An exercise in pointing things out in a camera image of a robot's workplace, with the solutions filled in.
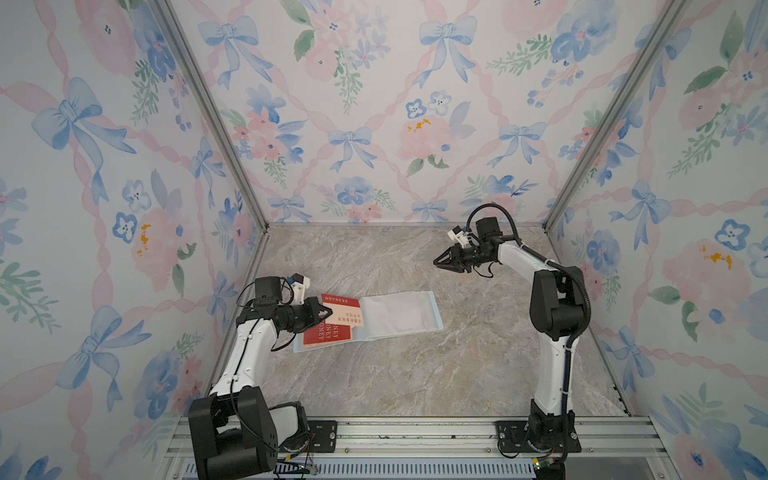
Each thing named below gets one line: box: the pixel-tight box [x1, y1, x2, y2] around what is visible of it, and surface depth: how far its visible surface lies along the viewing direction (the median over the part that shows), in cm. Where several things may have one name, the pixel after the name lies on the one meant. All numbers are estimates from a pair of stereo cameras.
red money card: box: [303, 321, 351, 345], surface depth 91 cm
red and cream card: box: [320, 293, 364, 326], surface depth 89 cm
